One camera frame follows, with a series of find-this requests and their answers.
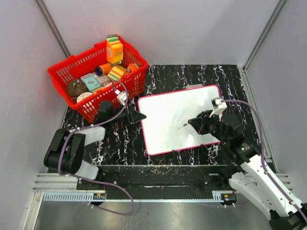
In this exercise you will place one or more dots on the orange cylindrical can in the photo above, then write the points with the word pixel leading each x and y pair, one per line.
pixel 103 69

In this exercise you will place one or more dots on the orange snack packet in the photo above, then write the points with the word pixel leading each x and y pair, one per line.
pixel 131 67

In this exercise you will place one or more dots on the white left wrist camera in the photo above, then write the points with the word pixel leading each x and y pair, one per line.
pixel 121 97

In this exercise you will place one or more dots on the teal small box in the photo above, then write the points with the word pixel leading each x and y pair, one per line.
pixel 91 82

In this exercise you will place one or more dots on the white eraser block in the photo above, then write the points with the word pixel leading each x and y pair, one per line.
pixel 192 86

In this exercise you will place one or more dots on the white slotted cable duct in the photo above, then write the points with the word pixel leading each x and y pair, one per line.
pixel 96 197

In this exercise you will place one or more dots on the orange sponge pack upright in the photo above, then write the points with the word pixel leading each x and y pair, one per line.
pixel 114 50

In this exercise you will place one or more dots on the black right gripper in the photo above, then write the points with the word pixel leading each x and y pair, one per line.
pixel 200 123

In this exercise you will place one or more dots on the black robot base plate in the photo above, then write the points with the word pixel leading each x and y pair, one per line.
pixel 166 182

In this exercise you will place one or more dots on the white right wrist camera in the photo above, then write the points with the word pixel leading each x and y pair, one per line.
pixel 218 106

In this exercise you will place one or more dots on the brown round bread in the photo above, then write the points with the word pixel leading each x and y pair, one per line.
pixel 76 87

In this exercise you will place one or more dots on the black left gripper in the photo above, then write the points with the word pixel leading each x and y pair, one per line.
pixel 133 116

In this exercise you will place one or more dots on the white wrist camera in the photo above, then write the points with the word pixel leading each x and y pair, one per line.
pixel 121 97
pixel 218 106

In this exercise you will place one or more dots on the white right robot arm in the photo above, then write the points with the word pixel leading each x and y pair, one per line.
pixel 250 175

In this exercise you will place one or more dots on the yellow green sponge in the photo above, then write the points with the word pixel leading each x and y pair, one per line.
pixel 117 73

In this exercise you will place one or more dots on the pink framed whiteboard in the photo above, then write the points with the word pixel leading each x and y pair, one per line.
pixel 166 112

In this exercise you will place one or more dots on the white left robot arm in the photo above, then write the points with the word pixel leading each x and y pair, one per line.
pixel 67 147

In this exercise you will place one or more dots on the red plastic shopping basket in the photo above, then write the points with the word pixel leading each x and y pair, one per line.
pixel 85 63

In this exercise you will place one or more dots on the white round lid container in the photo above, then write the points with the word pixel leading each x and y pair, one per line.
pixel 83 96

